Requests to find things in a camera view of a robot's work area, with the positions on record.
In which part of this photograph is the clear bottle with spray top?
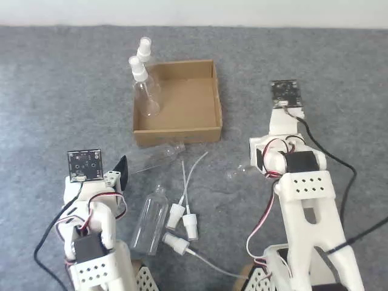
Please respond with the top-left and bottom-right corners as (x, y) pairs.
(136, 36), (163, 92)
(128, 55), (161, 119)

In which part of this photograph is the black cable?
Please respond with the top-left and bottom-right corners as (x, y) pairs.
(284, 109), (357, 219)
(33, 181), (83, 291)
(325, 216), (388, 254)

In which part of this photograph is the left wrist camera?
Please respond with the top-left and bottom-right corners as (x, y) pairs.
(67, 149), (103, 184)

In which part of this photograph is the brown cardboard box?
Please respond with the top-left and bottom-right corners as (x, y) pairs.
(132, 59), (223, 148)

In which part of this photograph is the white spray top with tube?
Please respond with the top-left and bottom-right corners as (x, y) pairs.
(162, 232), (249, 279)
(166, 152), (210, 230)
(181, 160), (199, 242)

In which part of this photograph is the clear plastic bottle without top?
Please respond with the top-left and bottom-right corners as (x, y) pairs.
(130, 184), (170, 255)
(130, 141), (187, 175)
(225, 164), (259, 182)

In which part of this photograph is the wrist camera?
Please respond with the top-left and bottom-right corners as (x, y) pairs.
(270, 79), (304, 110)
(67, 149), (103, 184)

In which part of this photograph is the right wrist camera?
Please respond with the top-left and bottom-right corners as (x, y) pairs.
(270, 79), (304, 110)

